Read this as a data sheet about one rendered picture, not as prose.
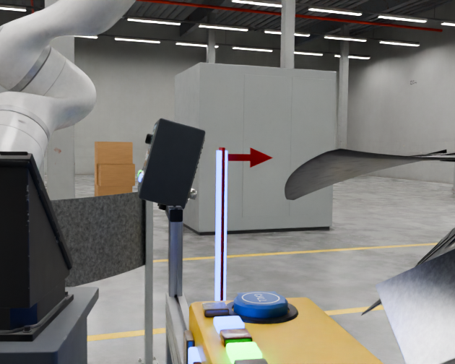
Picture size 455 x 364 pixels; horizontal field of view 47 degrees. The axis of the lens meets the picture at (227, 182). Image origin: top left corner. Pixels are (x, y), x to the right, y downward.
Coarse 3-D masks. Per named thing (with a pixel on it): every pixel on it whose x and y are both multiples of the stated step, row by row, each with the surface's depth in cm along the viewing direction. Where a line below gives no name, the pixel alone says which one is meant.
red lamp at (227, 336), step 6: (222, 330) 33; (228, 330) 33; (234, 330) 33; (240, 330) 33; (246, 330) 33; (222, 336) 32; (228, 336) 32; (234, 336) 32; (240, 336) 32; (246, 336) 32; (222, 342) 32; (228, 342) 32; (234, 342) 32
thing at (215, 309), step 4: (204, 304) 38; (208, 304) 38; (212, 304) 38; (216, 304) 38; (220, 304) 38; (224, 304) 38; (204, 308) 37; (208, 308) 37; (212, 308) 37; (216, 308) 37; (220, 308) 37; (224, 308) 37; (228, 308) 38; (204, 312) 37; (208, 312) 37; (212, 312) 37; (216, 312) 37; (220, 312) 37; (224, 312) 37; (228, 312) 37; (208, 316) 37; (212, 316) 37; (216, 316) 37
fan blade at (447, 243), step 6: (450, 234) 82; (444, 240) 82; (450, 240) 79; (438, 246) 82; (444, 246) 80; (450, 246) 77; (432, 252) 83; (438, 252) 80; (444, 252) 77; (426, 258) 83; (432, 258) 80; (378, 300) 85; (372, 306) 84; (366, 312) 83
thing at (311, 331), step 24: (192, 312) 39; (288, 312) 39; (312, 312) 39; (216, 336) 34; (264, 336) 34; (288, 336) 34; (312, 336) 34; (336, 336) 34; (216, 360) 30; (288, 360) 30; (312, 360) 30; (336, 360) 30; (360, 360) 30
